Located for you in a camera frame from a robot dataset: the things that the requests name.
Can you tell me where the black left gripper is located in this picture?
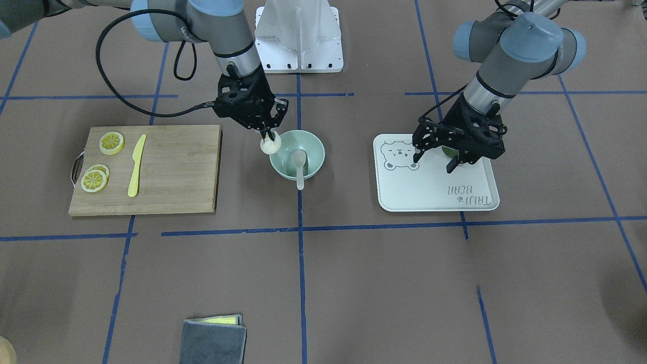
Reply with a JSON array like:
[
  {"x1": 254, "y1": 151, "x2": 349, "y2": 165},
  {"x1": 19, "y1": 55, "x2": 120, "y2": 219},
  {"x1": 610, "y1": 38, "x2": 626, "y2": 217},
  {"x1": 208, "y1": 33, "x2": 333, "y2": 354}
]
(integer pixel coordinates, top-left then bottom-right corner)
[{"x1": 412, "y1": 96, "x2": 507, "y2": 173}]

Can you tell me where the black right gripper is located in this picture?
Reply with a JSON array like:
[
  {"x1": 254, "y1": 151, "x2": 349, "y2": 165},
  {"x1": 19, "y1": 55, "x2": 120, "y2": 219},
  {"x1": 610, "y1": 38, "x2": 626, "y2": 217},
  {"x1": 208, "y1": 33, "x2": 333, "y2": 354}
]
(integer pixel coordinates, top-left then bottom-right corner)
[{"x1": 212, "y1": 65, "x2": 289, "y2": 143}]

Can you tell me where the translucent white spoon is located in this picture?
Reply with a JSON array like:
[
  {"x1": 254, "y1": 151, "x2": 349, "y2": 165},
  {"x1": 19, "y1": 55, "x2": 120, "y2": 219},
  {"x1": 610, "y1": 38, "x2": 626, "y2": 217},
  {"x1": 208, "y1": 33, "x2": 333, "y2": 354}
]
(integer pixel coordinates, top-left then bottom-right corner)
[{"x1": 292, "y1": 149, "x2": 307, "y2": 191}]

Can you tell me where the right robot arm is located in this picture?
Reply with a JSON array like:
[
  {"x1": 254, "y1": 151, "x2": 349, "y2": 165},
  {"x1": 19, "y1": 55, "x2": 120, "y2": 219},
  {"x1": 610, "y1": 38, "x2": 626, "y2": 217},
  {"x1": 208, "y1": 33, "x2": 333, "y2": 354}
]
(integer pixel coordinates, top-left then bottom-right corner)
[{"x1": 1, "y1": 1, "x2": 289, "y2": 144}]

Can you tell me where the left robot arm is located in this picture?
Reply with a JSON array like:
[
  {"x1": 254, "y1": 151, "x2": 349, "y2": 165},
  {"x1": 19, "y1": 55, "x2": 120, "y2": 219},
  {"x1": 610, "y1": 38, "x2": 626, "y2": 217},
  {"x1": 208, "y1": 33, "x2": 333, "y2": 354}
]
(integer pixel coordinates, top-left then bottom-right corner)
[{"x1": 412, "y1": 1, "x2": 587, "y2": 173}]

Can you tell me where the light green bowl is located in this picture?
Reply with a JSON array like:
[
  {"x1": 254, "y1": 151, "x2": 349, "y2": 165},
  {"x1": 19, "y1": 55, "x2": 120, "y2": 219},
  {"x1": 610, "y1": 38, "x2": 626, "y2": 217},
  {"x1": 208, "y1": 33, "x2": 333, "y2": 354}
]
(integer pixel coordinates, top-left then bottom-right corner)
[{"x1": 269, "y1": 130, "x2": 326, "y2": 180}]

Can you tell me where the green avocado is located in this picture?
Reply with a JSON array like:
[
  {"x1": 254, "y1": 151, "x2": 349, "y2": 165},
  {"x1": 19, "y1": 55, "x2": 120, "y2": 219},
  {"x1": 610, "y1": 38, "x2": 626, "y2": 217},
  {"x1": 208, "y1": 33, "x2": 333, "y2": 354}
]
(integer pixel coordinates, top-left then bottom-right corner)
[{"x1": 441, "y1": 147, "x2": 459, "y2": 159}]

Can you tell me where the white bear tray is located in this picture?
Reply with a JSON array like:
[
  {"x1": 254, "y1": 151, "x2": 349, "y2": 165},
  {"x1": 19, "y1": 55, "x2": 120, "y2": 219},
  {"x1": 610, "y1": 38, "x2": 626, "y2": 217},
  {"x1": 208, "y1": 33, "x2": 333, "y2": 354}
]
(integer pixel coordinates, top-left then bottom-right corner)
[{"x1": 373, "y1": 134, "x2": 500, "y2": 212}]

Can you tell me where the wooden cutting board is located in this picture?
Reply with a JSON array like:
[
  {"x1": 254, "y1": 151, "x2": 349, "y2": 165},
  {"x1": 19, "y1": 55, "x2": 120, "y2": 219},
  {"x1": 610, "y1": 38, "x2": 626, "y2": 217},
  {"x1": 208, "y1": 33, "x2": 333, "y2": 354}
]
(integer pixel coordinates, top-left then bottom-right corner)
[{"x1": 69, "y1": 125, "x2": 221, "y2": 216}]

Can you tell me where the yellow plastic knife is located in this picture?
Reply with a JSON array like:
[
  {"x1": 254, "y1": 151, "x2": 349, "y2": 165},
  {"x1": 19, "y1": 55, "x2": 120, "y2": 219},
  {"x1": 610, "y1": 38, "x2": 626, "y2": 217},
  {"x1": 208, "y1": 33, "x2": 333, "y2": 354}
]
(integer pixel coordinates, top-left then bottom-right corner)
[{"x1": 127, "y1": 133, "x2": 147, "y2": 198}]

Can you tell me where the lemon slice top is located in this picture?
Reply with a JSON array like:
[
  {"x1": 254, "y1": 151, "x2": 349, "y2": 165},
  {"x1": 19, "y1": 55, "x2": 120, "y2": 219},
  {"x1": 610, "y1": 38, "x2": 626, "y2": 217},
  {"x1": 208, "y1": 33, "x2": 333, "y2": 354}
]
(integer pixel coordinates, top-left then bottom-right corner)
[{"x1": 99, "y1": 131, "x2": 125, "y2": 155}]

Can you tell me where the lemon slice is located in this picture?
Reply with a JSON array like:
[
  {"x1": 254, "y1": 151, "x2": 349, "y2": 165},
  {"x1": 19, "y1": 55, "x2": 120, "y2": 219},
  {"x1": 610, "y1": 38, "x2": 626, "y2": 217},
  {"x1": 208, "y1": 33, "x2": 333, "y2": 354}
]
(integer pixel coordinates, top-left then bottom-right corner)
[
  {"x1": 81, "y1": 169, "x2": 108, "y2": 193},
  {"x1": 85, "y1": 164, "x2": 110, "y2": 178},
  {"x1": 99, "y1": 131, "x2": 125, "y2": 155}
]

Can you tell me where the lemon slice back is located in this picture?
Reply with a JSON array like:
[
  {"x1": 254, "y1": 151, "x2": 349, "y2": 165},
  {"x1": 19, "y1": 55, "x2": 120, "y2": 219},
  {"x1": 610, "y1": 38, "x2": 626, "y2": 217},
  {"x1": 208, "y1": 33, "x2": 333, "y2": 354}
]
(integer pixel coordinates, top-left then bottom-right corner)
[{"x1": 85, "y1": 164, "x2": 110, "y2": 178}]

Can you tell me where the lemon slice front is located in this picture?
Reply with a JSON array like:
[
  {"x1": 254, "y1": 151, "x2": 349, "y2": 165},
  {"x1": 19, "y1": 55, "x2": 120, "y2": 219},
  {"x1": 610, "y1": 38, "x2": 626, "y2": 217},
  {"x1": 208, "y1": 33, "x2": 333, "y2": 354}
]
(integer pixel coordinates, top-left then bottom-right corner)
[{"x1": 81, "y1": 169, "x2": 108, "y2": 193}]

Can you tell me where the yellow sponge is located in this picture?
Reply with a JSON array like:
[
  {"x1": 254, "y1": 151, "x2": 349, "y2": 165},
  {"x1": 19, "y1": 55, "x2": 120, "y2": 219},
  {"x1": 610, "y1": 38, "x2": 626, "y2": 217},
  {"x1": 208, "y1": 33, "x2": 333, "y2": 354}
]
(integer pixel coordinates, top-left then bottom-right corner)
[{"x1": 200, "y1": 314, "x2": 241, "y2": 325}]

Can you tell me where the grey folded cloth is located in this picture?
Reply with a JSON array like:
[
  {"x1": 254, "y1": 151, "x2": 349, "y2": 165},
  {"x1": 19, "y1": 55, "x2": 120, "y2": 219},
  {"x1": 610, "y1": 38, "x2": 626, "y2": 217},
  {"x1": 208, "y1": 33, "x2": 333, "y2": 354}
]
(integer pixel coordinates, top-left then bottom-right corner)
[{"x1": 179, "y1": 320, "x2": 247, "y2": 363}]

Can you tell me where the wooden object at corner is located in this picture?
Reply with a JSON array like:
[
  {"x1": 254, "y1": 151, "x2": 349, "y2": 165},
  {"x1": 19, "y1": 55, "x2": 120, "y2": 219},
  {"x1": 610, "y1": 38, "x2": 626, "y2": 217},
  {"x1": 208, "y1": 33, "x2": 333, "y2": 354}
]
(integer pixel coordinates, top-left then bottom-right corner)
[{"x1": 0, "y1": 336, "x2": 18, "y2": 364}]

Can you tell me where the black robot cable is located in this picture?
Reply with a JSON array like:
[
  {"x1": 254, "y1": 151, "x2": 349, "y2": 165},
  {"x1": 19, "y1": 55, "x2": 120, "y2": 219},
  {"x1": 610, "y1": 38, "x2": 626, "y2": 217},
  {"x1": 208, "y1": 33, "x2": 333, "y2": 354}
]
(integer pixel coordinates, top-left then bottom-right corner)
[{"x1": 96, "y1": 9, "x2": 223, "y2": 118}]

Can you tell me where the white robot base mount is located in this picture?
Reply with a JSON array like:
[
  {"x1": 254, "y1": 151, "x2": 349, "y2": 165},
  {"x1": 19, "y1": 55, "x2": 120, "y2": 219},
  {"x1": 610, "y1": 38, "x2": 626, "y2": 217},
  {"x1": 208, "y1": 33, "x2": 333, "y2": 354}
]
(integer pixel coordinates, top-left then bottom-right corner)
[{"x1": 254, "y1": 1, "x2": 344, "y2": 74}]

